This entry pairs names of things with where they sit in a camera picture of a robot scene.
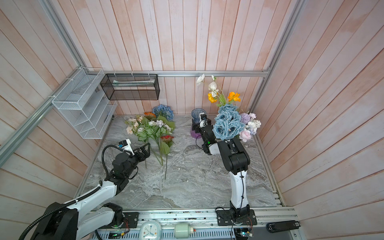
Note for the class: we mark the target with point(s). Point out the black flat remote device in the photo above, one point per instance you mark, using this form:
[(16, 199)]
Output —
[(278, 227)]

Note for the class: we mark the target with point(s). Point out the blue hydrangea flower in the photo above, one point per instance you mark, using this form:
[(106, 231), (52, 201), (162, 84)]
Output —
[(163, 111)]

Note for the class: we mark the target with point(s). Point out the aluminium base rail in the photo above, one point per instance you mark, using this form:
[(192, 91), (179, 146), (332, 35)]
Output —
[(208, 223)]

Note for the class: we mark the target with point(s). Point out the blue purple glass vase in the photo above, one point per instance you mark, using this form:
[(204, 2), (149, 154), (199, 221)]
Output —
[(196, 113)]

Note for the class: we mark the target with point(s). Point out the white analog clock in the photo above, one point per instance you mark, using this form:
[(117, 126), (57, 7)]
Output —
[(150, 230)]

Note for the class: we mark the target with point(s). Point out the white ranunculus flower stem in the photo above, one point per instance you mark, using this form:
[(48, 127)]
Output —
[(214, 91)]

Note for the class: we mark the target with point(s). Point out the red rose flower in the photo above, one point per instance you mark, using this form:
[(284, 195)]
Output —
[(166, 143)]

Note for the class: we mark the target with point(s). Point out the yellow poppy flower stem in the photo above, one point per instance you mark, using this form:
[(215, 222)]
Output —
[(221, 100)]

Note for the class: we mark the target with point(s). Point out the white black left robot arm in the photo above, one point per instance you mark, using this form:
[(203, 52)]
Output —
[(85, 214)]

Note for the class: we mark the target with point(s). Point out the light blue rose bunch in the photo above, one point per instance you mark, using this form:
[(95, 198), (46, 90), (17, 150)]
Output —
[(228, 123)]

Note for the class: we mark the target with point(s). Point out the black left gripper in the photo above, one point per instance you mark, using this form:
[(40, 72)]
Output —
[(146, 154)]

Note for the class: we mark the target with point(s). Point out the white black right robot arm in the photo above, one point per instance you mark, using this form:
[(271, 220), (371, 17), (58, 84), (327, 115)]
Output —
[(236, 161)]

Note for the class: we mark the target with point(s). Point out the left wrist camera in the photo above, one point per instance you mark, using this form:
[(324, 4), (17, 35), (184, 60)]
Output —
[(126, 146)]

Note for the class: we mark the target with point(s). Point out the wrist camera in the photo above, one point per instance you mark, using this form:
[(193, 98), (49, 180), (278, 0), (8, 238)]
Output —
[(126, 146), (204, 120)]

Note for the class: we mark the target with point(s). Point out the pastel mixed flower bouquet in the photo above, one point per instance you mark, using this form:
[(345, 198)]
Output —
[(252, 124)]

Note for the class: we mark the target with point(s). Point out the white small-flower green bunch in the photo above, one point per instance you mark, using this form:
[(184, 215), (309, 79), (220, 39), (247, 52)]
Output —
[(153, 129)]

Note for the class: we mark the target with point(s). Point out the black mesh wall basket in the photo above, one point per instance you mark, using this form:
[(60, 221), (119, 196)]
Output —
[(127, 87)]

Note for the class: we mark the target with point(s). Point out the white wire mesh shelf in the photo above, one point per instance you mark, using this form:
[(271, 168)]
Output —
[(84, 104)]

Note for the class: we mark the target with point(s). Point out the orange gerbera flower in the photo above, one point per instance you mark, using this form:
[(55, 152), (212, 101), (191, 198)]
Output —
[(150, 115)]

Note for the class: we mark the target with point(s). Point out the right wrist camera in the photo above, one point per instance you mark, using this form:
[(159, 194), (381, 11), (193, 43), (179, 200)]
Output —
[(204, 120)]

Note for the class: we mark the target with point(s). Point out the pale green cylinder device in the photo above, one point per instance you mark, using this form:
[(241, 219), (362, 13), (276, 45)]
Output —
[(183, 231)]

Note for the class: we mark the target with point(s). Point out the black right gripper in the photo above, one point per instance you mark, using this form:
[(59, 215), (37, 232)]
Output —
[(196, 127)]

